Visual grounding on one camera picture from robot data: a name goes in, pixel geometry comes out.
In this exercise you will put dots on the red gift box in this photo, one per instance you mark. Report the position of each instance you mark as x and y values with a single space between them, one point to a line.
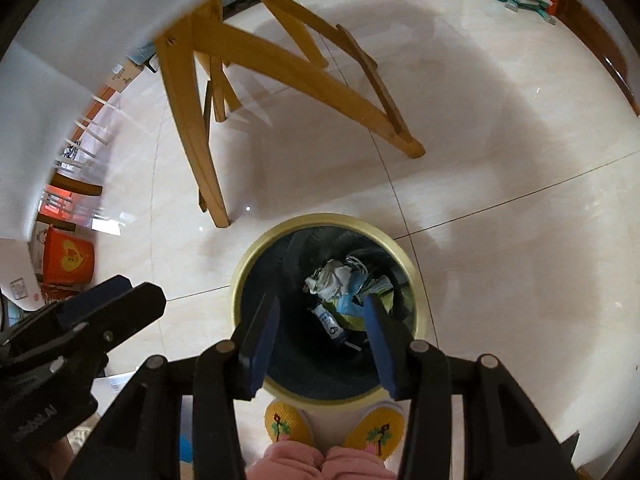
67 259

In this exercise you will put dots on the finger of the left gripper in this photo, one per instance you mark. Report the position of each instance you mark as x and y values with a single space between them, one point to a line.
104 330
69 312

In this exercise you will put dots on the gold rimmed trash bin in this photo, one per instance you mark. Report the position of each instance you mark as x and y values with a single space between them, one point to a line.
319 269

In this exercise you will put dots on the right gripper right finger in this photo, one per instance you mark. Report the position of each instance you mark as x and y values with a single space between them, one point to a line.
413 370

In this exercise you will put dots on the left yellow slipper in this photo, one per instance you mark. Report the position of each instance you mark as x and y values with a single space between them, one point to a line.
284 422

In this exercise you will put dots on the pink trousers legs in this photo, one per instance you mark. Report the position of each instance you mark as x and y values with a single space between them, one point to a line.
290 460

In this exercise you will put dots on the colourful cartoon tablecloth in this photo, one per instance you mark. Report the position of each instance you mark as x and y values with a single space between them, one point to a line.
62 53

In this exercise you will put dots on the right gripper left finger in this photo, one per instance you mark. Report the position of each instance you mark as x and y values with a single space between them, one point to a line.
232 369

